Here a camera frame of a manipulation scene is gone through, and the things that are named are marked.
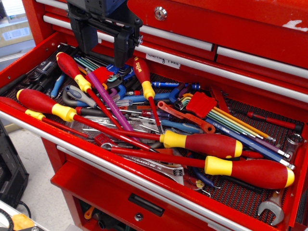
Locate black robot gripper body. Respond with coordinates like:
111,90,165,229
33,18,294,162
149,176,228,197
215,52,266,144
67,0,143,46

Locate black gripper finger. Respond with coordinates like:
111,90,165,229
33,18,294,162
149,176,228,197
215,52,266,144
69,14,98,54
114,30,135,67

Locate blue holder hex key set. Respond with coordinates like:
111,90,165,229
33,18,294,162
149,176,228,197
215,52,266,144
106,64,135,82

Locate red yellow Wiha screwdriver centre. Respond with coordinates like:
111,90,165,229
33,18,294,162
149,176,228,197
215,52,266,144
133,57,163,134

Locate small red holder hex keys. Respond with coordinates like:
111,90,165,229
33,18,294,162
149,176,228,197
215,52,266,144
73,55,119,86

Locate white paper label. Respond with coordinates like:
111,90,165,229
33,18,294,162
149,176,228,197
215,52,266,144
146,53,181,69

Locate silver cabinet lock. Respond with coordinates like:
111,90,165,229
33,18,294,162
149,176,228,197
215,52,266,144
154,6,167,21

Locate black hex key set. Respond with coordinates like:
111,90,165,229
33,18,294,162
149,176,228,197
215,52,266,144
18,44,80,93

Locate purple hex key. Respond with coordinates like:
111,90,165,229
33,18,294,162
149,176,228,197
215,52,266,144
86,68,134,131

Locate blue Bosch bit holder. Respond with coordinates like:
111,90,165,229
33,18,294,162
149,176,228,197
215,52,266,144
152,81,201,90

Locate large red yellow screwdriver left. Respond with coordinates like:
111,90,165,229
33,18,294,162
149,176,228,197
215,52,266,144
16,89,156,152

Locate large red yellow screwdriver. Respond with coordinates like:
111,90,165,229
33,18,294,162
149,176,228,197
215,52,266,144
16,89,156,152
103,143,295,190

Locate red yellow screwdriver front edge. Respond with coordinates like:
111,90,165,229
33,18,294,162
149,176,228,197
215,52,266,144
0,97,94,140

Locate red holder rainbow hex keys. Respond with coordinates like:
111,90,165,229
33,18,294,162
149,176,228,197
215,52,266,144
174,92,276,142

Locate red tool chest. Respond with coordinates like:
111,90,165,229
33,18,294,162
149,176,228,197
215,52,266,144
0,0,308,231

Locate orange red flat wrench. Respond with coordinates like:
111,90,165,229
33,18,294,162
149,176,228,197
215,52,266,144
157,101,216,133

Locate black box on floor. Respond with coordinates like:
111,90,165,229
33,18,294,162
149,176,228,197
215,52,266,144
0,124,29,208

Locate open red drawer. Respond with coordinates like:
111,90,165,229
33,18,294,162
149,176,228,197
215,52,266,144
0,32,308,231

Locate blue 10mm hex key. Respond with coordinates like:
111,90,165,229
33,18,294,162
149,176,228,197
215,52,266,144
205,118,296,170

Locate large red yellow screwdriver front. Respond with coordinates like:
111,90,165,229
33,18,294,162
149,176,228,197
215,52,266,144
103,143,295,190

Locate small red black screwdriver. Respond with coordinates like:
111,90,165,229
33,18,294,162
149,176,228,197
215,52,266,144
232,109,304,132

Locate silver socket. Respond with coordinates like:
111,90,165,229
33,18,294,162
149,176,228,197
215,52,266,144
286,132,304,162

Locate silver combination wrench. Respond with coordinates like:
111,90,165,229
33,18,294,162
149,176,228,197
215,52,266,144
257,189,285,226

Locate blue handle small screwdriver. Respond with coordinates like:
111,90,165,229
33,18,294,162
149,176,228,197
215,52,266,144
50,73,65,99

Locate grey blue handle screwdriver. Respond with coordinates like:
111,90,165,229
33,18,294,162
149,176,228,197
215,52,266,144
64,85,97,108

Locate black red handle screwdriver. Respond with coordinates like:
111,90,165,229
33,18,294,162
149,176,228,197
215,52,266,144
75,106,142,117

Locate blue handle pliers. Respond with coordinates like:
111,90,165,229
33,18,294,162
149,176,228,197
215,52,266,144
161,120,204,134

